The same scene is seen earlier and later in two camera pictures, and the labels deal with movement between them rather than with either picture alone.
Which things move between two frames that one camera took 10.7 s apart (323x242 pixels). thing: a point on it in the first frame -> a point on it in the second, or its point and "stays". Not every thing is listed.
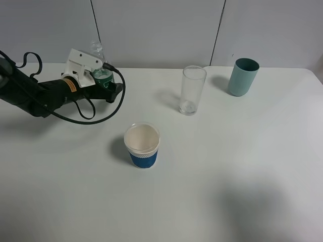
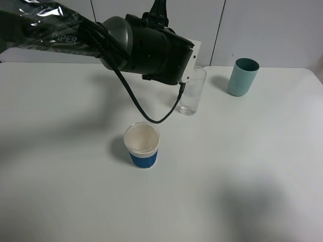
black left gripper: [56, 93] -> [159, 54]
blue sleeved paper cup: [142, 139] stays
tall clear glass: [193, 80] stays
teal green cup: [243, 76] stays
